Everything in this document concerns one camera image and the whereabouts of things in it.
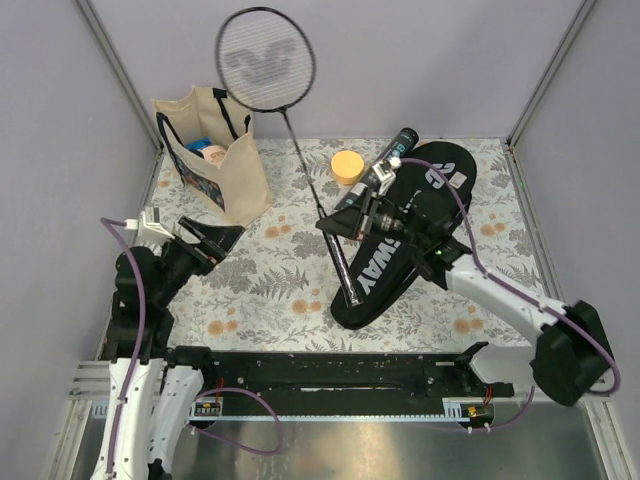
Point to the black shuttlecock tube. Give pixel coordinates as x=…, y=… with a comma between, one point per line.
x=400, y=146

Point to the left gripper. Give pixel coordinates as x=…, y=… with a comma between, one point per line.
x=218, y=241

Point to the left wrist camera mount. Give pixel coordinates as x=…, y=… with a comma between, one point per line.
x=148, y=227

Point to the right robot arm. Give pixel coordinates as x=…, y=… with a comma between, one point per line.
x=566, y=353

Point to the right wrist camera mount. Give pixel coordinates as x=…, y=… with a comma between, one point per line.
x=385, y=174

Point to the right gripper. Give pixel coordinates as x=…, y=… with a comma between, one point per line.
x=344, y=221

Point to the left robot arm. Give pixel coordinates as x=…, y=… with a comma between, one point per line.
x=151, y=385

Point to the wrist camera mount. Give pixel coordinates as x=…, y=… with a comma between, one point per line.
x=385, y=174
x=148, y=227

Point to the black badminton racket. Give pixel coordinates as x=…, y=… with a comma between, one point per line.
x=267, y=64

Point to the beige canvas tote bag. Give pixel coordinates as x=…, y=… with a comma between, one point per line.
x=237, y=190

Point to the yellow grip tape roll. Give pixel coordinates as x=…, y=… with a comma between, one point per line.
x=347, y=167

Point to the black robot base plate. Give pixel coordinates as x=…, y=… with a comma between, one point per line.
x=317, y=385

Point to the floral table mat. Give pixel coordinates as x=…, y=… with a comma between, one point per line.
x=275, y=289

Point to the blue pink item in bag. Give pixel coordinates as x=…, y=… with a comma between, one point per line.
x=210, y=152

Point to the black racket cover bag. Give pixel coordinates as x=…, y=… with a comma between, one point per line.
x=383, y=268

